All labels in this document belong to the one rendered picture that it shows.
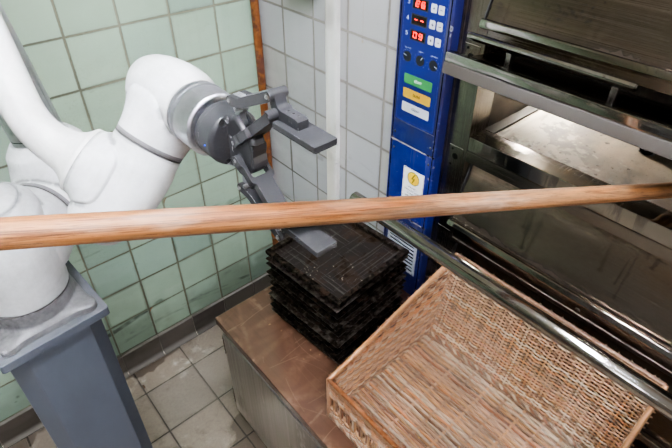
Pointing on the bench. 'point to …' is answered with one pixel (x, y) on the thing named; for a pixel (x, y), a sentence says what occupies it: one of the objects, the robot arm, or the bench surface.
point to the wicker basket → (422, 302)
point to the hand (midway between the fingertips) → (320, 197)
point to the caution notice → (412, 182)
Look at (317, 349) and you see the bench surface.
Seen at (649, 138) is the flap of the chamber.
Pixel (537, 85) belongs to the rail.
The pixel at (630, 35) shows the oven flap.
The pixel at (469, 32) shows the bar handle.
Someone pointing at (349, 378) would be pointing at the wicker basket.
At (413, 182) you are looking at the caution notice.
